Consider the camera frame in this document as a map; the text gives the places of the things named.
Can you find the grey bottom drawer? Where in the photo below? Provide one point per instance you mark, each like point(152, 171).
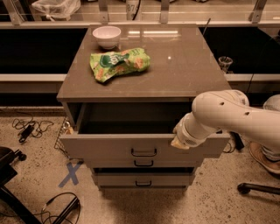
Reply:
point(143, 177)

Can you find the grey drawer cabinet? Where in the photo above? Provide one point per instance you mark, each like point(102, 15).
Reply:
point(181, 67)

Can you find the black office chair base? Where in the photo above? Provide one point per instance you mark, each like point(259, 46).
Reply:
point(7, 173)

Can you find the clear plastic bag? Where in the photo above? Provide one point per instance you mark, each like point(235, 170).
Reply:
point(57, 9)

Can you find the green chip bag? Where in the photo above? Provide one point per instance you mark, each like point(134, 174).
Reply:
point(110, 64)

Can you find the black bar on floor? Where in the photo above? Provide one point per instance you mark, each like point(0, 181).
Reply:
point(238, 141)

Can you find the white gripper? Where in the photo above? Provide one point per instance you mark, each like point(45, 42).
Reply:
point(185, 136)

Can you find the clear glass cup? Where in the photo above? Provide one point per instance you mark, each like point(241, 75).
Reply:
point(225, 62)

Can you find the tan sneaker shoe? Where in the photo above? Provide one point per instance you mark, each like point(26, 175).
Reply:
point(267, 159)

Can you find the grey top drawer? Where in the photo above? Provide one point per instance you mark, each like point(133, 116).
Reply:
point(135, 130)

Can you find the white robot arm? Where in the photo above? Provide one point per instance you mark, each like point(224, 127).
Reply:
point(227, 110)

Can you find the black chair leg with caster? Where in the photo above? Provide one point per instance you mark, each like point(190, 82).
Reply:
point(247, 188)

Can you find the wire basket on floor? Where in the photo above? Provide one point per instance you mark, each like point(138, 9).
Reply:
point(65, 129)

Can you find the white ceramic bowl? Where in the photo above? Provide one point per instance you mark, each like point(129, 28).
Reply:
point(107, 37)

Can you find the blue tape X mark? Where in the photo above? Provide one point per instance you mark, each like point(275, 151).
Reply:
point(71, 176)

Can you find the black power adapter with cable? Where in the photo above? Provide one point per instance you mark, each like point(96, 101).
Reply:
point(27, 127)

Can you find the grey drawer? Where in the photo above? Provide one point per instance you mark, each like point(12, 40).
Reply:
point(143, 177)
point(135, 130)
point(141, 163)

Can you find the black stand with cables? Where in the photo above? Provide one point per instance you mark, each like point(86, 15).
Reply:
point(68, 214)

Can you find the grey middle drawer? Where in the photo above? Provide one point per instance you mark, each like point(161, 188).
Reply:
point(141, 163)

